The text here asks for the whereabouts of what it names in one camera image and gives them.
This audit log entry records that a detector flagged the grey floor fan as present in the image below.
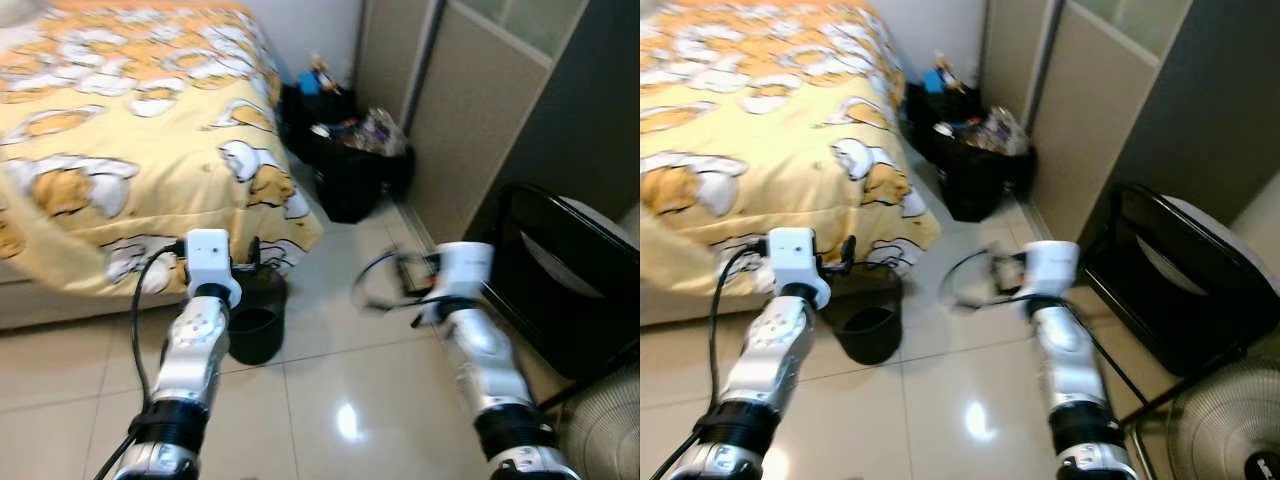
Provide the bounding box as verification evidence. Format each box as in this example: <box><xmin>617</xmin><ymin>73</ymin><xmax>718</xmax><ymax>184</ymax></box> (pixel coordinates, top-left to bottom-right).
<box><xmin>558</xmin><ymin>362</ymin><xmax>641</xmax><ymax>480</ymax></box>
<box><xmin>1165</xmin><ymin>355</ymin><xmax>1280</xmax><ymax>480</ymax></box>

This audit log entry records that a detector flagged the black bag with blue item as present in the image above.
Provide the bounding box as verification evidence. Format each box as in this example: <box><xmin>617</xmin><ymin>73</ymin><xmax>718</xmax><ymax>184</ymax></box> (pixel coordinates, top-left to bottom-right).
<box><xmin>903</xmin><ymin>52</ymin><xmax>981</xmax><ymax>133</ymax></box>
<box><xmin>278</xmin><ymin>52</ymin><xmax>358</xmax><ymax>136</ymax></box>

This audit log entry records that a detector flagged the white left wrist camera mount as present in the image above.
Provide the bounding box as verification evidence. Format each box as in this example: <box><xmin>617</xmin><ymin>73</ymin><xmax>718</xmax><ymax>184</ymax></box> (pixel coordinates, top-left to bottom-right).
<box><xmin>765</xmin><ymin>228</ymin><xmax>833</xmax><ymax>309</ymax></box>
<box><xmin>185</xmin><ymin>229</ymin><xmax>243</xmax><ymax>307</ymax></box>

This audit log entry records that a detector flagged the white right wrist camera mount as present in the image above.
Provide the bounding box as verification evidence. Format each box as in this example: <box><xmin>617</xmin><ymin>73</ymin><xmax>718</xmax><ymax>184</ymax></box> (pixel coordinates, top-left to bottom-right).
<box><xmin>1018</xmin><ymin>240</ymin><xmax>1081</xmax><ymax>306</ymax></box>
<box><xmin>425</xmin><ymin>241</ymin><xmax>494</xmax><ymax>311</ymax></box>

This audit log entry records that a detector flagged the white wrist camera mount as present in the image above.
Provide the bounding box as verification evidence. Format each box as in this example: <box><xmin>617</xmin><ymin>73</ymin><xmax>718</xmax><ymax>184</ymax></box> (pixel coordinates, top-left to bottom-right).
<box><xmin>185</xmin><ymin>229</ymin><xmax>243</xmax><ymax>307</ymax></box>
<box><xmin>765</xmin><ymin>228</ymin><xmax>833</xmax><ymax>309</ymax></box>
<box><xmin>1018</xmin><ymin>240</ymin><xmax>1081</xmax><ymax>306</ymax></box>
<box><xmin>425</xmin><ymin>241</ymin><xmax>494</xmax><ymax>311</ymax></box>

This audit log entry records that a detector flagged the beige sliding door wardrobe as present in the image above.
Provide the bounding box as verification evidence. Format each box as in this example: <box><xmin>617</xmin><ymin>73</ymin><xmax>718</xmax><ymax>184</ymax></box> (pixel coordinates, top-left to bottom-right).
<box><xmin>978</xmin><ymin>0</ymin><xmax>1280</xmax><ymax>246</ymax></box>
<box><xmin>355</xmin><ymin>0</ymin><xmax>641</xmax><ymax>246</ymax></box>

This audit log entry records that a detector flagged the yellow cartoon print quilt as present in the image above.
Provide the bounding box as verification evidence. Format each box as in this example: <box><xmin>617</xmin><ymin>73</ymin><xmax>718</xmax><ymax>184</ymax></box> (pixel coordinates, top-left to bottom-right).
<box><xmin>0</xmin><ymin>0</ymin><xmax>324</xmax><ymax>299</ymax></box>
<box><xmin>640</xmin><ymin>0</ymin><xmax>943</xmax><ymax>299</ymax></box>

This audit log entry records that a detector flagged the black folding chair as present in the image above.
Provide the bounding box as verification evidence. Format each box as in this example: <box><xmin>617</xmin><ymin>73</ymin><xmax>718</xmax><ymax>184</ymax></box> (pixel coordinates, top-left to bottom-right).
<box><xmin>478</xmin><ymin>183</ymin><xmax>641</xmax><ymax>413</ymax></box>
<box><xmin>1078</xmin><ymin>180</ymin><xmax>1280</xmax><ymax>433</ymax></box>

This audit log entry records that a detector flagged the black rubbish bag full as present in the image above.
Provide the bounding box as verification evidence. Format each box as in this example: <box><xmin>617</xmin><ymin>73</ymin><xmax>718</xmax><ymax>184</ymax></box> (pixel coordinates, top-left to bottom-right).
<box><xmin>925</xmin><ymin>105</ymin><xmax>1038</xmax><ymax>223</ymax></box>
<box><xmin>303</xmin><ymin>108</ymin><xmax>416</xmax><ymax>224</ymax></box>

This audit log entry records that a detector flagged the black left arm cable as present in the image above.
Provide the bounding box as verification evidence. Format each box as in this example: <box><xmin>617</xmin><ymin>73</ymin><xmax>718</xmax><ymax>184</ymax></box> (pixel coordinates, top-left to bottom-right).
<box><xmin>95</xmin><ymin>240</ymin><xmax>189</xmax><ymax>480</ymax></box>
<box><xmin>650</xmin><ymin>243</ymin><xmax>771</xmax><ymax>480</ymax></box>

